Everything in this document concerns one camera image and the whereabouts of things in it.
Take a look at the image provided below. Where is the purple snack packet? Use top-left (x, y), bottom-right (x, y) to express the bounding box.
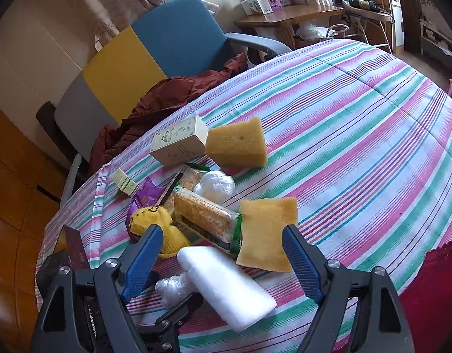
top-left (125, 178), bottom-right (165, 229)

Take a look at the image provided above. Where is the small green box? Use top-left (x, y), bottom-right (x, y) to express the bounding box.
top-left (113, 168), bottom-right (139, 197)

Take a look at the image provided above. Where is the white foam block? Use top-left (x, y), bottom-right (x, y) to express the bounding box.
top-left (177, 246), bottom-right (277, 332)

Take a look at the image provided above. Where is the maroon jacket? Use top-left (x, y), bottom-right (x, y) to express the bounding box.
top-left (89, 54), bottom-right (248, 174)

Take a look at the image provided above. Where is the wooden desk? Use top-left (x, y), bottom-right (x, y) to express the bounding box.
top-left (235, 5), bottom-right (344, 50)

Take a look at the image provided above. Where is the wooden wardrobe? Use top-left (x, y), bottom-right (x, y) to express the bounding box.
top-left (0, 109), bottom-right (65, 352)

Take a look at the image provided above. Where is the short cracker packet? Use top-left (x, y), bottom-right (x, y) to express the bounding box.
top-left (156, 163), bottom-right (210, 218)

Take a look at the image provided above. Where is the gold tray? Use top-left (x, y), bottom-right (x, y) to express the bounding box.
top-left (53, 225), bottom-right (90, 270)

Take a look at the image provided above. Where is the white plastic ball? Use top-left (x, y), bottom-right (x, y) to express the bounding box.
top-left (193, 171), bottom-right (236, 204)

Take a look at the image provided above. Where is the tan wedge sponge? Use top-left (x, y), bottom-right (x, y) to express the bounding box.
top-left (205, 117), bottom-right (268, 168)

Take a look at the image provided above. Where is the yellow sponge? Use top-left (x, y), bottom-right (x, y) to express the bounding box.
top-left (236, 197), bottom-right (298, 272)

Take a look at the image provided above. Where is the striped bed sheet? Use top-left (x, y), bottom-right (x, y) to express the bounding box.
top-left (36, 40), bottom-right (452, 352)

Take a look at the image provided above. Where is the long cracker packet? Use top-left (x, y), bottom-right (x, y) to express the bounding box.
top-left (173, 186), bottom-right (242, 256)

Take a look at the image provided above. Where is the beige carton box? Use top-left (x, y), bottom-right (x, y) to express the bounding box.
top-left (150, 115), bottom-right (208, 166)

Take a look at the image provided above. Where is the tricolour armchair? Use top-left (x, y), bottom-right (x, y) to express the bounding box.
top-left (54, 0), bottom-right (290, 205)

